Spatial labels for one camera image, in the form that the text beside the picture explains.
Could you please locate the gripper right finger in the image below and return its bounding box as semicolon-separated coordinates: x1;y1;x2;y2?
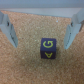
63;8;84;51

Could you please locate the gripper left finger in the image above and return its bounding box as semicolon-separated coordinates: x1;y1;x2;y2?
0;10;19;48

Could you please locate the purple block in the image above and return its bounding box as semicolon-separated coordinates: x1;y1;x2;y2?
39;38;58;60

